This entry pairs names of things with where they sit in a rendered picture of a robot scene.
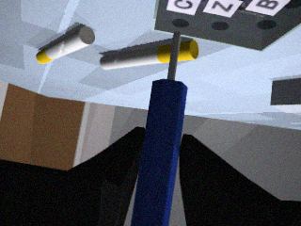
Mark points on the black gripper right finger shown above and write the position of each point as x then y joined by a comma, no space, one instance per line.
216,194

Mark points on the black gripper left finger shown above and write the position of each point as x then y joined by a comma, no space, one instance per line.
96,192

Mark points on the blue stylus with grey tip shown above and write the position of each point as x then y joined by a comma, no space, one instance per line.
160,154

